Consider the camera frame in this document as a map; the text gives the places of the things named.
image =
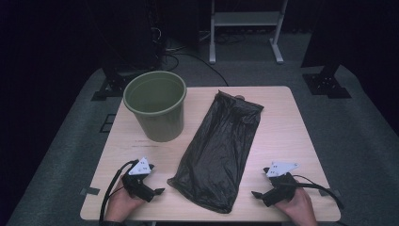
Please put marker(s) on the green plastic trash bin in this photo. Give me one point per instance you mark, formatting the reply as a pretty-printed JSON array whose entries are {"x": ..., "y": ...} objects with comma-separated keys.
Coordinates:
[{"x": 156, "y": 125}]

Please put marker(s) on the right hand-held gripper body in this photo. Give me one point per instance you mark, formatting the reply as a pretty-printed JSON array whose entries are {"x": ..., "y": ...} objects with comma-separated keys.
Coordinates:
[{"x": 280, "y": 188}]

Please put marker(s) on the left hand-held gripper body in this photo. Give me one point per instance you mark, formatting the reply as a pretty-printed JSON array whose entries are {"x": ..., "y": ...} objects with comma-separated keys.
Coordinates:
[{"x": 138, "y": 185}]

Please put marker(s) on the white metal desk frame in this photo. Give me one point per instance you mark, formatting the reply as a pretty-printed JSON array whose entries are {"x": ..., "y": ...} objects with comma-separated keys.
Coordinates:
[{"x": 246, "y": 19}]

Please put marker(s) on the person's left hand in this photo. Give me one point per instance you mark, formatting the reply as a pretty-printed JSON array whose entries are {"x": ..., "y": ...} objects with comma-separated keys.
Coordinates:
[{"x": 120, "y": 205}]

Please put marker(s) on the person's right hand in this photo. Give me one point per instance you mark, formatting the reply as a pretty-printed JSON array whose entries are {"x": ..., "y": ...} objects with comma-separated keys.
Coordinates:
[{"x": 299, "y": 210}]

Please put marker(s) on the black plastic trash bag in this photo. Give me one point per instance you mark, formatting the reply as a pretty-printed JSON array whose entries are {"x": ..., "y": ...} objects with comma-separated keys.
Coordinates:
[{"x": 216, "y": 150}]

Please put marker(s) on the black metal stand base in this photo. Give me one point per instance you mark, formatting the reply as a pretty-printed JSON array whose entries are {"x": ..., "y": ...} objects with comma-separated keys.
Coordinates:
[
  {"x": 326, "y": 84},
  {"x": 109, "y": 88}
]

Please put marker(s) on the grey tape strip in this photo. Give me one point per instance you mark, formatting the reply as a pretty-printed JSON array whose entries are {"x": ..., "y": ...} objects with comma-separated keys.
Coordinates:
[
  {"x": 332, "y": 193},
  {"x": 90, "y": 190}
]

